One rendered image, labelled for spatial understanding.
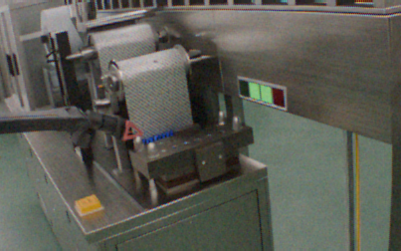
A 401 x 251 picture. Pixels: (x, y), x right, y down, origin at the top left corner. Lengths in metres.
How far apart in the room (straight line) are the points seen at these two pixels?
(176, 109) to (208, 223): 0.42
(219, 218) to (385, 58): 0.82
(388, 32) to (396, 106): 0.17
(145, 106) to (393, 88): 0.89
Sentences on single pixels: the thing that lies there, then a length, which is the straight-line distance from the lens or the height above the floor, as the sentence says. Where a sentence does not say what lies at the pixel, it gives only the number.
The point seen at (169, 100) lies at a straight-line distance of 1.66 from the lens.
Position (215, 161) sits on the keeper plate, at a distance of 1.54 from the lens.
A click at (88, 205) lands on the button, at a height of 0.92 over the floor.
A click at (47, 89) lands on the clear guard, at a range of 2.58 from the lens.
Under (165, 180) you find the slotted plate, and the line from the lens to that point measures 1.51.
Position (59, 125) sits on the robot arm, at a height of 1.19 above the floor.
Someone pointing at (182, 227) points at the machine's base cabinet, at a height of 0.80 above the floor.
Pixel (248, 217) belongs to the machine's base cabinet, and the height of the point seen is 0.73.
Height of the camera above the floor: 1.56
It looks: 18 degrees down
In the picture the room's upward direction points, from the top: 9 degrees counter-clockwise
